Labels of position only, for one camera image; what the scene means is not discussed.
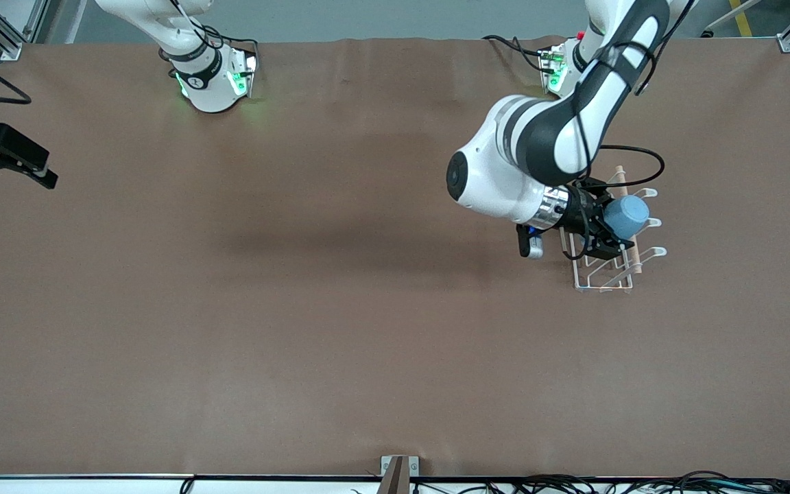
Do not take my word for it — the black base cable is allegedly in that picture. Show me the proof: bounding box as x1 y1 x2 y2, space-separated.
160 0 261 53
482 34 555 73

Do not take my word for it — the metal camera pole bracket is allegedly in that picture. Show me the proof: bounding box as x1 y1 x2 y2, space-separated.
376 455 420 494

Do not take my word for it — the white wire cup holder rack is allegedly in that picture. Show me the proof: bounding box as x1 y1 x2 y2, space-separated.
560 165 668 294

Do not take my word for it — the black left base cable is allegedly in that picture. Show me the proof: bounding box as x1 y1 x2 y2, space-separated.
482 34 555 73

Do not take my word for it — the black right base cable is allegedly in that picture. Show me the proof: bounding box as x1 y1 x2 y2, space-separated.
160 0 261 53

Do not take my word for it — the metal right base connector plate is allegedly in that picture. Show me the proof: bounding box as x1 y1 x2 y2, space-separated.
227 49 261 98

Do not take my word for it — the metal base connector plate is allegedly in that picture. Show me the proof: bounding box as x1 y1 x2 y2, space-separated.
227 49 261 98
538 43 569 94

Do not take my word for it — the metal left base connector plate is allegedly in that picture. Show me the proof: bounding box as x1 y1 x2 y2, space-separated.
538 43 569 94

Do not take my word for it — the brown table cover mat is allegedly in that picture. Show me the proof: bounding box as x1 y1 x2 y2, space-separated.
0 36 790 479

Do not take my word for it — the grey metal rod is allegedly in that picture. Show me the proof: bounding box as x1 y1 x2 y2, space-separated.
702 0 763 38

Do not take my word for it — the black cable bundle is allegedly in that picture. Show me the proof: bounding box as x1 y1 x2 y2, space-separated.
350 470 790 494

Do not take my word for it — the blue plastic cup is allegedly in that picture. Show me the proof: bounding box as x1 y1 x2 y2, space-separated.
604 195 650 241

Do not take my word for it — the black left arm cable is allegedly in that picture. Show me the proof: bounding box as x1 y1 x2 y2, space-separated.
570 0 699 261

